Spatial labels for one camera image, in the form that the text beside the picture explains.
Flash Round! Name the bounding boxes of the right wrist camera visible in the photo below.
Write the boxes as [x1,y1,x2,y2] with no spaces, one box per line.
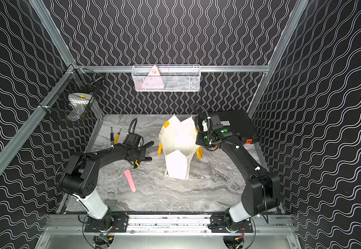
[210,114,230,130]

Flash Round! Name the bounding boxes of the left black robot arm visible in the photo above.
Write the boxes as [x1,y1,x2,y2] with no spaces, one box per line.
[58,141,154,231]

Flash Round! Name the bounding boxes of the black wire mesh basket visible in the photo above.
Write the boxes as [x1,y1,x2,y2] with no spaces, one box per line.
[39,64,104,126]

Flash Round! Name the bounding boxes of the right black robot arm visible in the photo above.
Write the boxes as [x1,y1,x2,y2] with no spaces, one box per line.
[196,129,281,230]

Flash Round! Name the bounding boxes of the white canvas pouch yellow handles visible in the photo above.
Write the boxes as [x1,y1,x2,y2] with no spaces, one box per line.
[158,115,202,181]

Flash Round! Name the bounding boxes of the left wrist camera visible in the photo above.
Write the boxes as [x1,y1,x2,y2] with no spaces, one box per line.
[124,133,142,147]

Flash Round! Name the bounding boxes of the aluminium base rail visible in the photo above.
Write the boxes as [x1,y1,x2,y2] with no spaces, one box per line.
[83,213,256,234]

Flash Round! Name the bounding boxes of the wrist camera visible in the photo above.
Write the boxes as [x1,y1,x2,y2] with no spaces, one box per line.
[210,114,230,130]
[124,133,142,147]

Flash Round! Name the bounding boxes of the pink triangular card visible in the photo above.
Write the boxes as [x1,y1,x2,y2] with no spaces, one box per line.
[142,65,165,90]

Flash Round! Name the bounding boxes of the white wire wall basket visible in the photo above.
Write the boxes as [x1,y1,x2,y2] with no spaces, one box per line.
[131,64,201,92]

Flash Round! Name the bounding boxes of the black tool case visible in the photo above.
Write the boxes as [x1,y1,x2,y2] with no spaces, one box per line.
[212,110,259,144]

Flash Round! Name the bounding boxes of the pink art knife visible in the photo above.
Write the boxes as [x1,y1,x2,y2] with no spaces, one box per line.
[124,169,137,192]

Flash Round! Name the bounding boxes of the black small screwdriver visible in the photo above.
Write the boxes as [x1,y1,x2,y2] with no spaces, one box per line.
[110,127,115,143]

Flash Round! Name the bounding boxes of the yellow handled screwdriver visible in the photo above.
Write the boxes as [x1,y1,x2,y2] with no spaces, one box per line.
[113,128,122,144]

